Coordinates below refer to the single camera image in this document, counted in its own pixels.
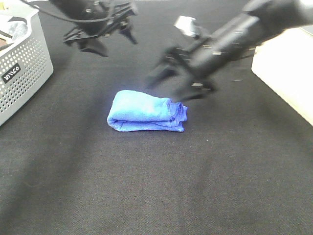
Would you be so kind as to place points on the grey perforated laundry basket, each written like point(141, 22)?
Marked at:
point(24, 66)

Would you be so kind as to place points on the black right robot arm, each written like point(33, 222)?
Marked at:
point(259, 21)

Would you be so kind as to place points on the grey towel in basket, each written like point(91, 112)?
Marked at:
point(13, 30)

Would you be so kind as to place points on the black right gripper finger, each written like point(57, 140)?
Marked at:
point(193, 91)
point(159, 74)

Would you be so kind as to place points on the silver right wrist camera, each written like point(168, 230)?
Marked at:
point(188, 27)

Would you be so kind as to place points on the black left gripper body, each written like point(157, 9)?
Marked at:
point(94, 18)

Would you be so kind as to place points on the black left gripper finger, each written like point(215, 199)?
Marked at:
point(126, 29)
point(93, 46)

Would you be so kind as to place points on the blue microfiber towel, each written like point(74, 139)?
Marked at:
point(137, 111)

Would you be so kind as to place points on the white plastic storage bin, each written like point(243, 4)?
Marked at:
point(285, 64)

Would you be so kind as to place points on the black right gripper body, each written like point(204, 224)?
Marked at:
point(199, 59)

